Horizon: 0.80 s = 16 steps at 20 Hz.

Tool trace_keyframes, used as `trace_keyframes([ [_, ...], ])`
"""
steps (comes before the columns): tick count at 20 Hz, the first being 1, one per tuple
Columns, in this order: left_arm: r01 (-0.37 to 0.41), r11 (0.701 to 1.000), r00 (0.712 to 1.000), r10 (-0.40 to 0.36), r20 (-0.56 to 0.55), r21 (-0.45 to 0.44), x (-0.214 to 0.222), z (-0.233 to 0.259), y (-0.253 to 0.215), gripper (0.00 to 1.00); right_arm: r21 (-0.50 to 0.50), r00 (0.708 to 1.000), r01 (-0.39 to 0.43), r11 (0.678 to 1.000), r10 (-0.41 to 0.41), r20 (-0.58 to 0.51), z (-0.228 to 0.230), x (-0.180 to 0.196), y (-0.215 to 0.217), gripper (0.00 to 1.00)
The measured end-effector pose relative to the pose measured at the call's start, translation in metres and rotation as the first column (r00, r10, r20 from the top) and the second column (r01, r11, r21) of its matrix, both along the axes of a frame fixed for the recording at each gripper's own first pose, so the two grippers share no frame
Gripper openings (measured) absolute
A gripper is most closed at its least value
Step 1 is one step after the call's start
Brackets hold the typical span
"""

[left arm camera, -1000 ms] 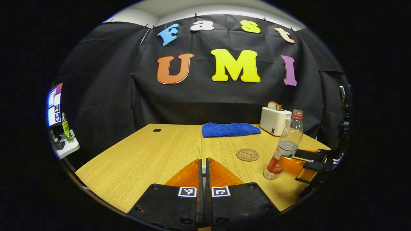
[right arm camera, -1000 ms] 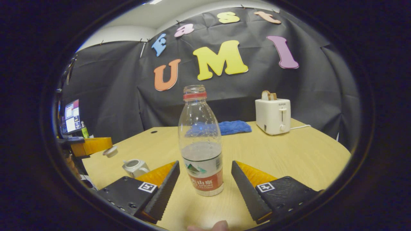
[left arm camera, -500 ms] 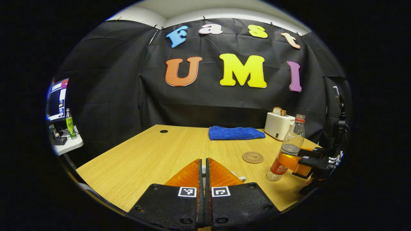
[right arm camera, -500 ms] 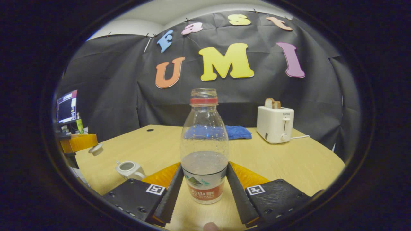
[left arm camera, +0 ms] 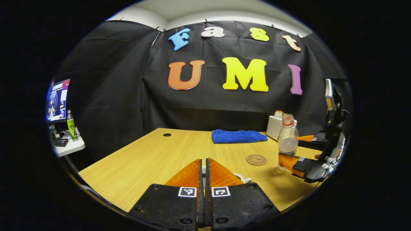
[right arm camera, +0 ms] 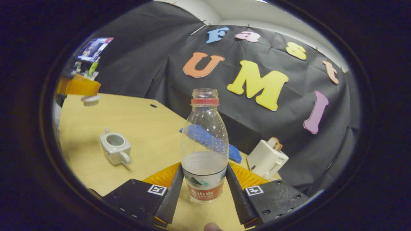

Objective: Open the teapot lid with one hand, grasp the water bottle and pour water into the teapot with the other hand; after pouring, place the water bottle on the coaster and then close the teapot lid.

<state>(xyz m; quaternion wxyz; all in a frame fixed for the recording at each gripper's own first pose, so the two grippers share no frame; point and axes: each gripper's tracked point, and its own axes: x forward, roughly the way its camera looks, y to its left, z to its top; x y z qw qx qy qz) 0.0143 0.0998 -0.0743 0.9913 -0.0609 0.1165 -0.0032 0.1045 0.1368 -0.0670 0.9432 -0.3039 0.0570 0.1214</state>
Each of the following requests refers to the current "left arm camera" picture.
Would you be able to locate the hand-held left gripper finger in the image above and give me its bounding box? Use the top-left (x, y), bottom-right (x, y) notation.
top-left (205, 158), bottom-right (280, 231)
top-left (128, 158), bottom-right (205, 231)

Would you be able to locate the white ceramic teacup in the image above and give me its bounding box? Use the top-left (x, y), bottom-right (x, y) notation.
top-left (234, 173), bottom-right (253, 184)

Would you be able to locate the white toaster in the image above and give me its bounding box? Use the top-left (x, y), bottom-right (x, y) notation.
top-left (266, 115), bottom-right (297, 141)

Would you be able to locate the green drink bottle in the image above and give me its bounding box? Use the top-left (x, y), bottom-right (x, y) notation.
top-left (66, 110), bottom-right (78, 141)

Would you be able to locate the black backdrop cloth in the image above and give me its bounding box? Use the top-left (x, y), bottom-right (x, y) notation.
top-left (48, 20), bottom-right (354, 164)

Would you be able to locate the computer monitor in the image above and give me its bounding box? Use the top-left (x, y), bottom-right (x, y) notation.
top-left (46, 79), bottom-right (70, 124)

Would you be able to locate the clear plastic water bottle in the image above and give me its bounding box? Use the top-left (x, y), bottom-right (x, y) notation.
top-left (277, 114), bottom-right (299, 174)

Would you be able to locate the white side table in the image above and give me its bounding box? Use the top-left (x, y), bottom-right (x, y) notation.
top-left (51, 128), bottom-right (86, 158)

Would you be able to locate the round brown coaster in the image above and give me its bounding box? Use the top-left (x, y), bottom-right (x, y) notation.
top-left (246, 154), bottom-right (267, 166)

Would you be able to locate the blue towel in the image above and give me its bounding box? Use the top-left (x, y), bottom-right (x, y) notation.
top-left (211, 129), bottom-right (268, 144)

